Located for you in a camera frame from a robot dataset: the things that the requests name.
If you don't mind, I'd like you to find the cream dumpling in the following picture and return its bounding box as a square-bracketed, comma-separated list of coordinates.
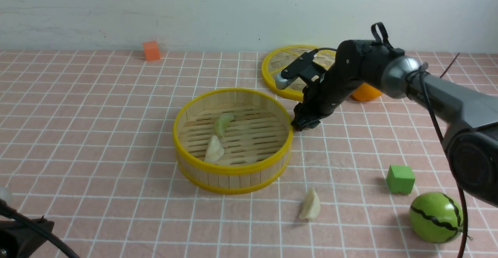
[298, 188, 321, 221]

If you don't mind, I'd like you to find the green toy watermelon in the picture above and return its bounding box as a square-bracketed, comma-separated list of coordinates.
[409, 192, 466, 244]

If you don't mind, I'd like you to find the white dumpling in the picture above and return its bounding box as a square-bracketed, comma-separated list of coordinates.
[204, 135, 224, 164]

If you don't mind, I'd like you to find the green dumpling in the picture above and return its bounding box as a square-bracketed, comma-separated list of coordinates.
[214, 113, 235, 138]

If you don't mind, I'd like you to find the bamboo steamer tray yellow rim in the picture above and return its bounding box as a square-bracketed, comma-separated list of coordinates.
[172, 88, 293, 194]

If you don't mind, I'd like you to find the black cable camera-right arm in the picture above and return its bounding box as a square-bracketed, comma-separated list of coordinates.
[418, 53, 468, 258]

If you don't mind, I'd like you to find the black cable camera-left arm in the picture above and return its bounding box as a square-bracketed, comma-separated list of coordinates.
[0, 200, 79, 258]

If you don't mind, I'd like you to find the green foam cube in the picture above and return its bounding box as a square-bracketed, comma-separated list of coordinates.
[386, 165, 416, 195]

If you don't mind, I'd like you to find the bamboo steamer lid yellow rim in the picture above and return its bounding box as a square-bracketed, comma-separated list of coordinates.
[261, 44, 336, 102]

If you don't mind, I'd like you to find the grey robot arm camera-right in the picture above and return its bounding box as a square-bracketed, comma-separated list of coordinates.
[332, 22, 498, 206]

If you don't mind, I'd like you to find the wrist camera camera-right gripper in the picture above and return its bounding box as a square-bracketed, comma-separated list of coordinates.
[275, 49, 327, 90]

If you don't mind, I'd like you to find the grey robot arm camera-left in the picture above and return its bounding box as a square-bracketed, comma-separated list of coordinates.
[0, 186, 54, 258]

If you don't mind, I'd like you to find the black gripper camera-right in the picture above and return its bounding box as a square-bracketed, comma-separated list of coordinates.
[291, 69, 363, 132]

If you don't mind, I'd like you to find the pink checkered tablecloth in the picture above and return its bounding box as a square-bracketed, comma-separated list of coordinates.
[0, 48, 498, 258]

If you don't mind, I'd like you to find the orange yellow toy pear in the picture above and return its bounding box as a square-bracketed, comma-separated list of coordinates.
[351, 83, 383, 102]

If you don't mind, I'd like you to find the orange foam cube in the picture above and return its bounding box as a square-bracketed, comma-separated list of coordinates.
[142, 40, 161, 61]

